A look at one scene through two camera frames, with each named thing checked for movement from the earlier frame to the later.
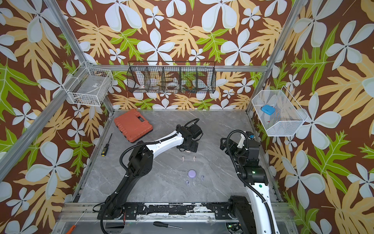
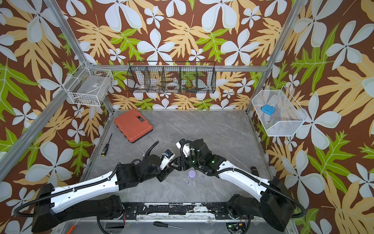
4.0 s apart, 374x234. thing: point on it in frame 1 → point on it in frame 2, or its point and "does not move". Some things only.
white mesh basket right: [277, 112] does not move
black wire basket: [172, 77] does not move
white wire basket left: [89, 87] does not move
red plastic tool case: [133, 125] does not move
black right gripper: [234, 146] → [180, 164]
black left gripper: [194, 148] → [165, 173]
